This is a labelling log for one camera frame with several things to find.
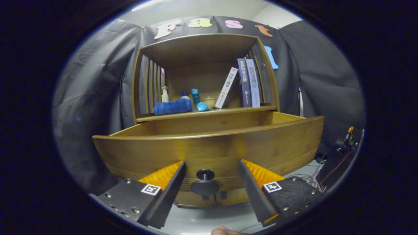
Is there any black drawer knob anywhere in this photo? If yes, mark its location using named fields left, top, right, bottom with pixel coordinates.
left=190, top=169, right=220, bottom=196

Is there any wooden countertop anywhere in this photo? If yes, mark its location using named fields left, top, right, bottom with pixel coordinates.
left=137, top=105, right=278, bottom=123

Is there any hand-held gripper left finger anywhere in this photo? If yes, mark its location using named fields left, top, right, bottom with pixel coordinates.
left=90, top=161, right=186, bottom=229

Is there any wooden drawer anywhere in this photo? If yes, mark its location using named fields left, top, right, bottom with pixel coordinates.
left=92, top=111, right=325, bottom=193

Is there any wooden cabinet door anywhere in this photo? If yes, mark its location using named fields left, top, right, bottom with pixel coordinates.
left=173, top=191, right=216, bottom=208
left=214, top=188, right=258, bottom=206

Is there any black equipment with orange clamp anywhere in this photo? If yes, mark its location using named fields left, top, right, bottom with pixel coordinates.
left=317, top=126, right=363, bottom=193

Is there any dark blue book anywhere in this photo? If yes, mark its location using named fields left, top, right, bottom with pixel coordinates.
left=237, top=58, right=252, bottom=108

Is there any blue folded towel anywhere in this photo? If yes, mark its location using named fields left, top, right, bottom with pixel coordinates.
left=153, top=99, right=193, bottom=116

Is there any tangle of thin cables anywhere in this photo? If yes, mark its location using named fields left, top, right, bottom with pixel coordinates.
left=292, top=157, right=327, bottom=193

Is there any light purple book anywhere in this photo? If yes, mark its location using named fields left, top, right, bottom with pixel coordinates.
left=246, top=59, right=261, bottom=108

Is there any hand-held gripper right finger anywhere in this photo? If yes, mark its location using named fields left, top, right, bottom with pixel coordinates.
left=237, top=159, right=324, bottom=228

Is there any clear blue bottle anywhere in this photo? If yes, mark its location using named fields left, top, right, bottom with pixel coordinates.
left=191, top=88, right=200, bottom=112

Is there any white book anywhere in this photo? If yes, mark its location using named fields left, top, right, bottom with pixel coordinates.
left=215, top=67, right=238, bottom=109

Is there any wooden cabinet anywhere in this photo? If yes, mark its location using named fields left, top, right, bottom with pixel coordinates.
left=132, top=33, right=281, bottom=208

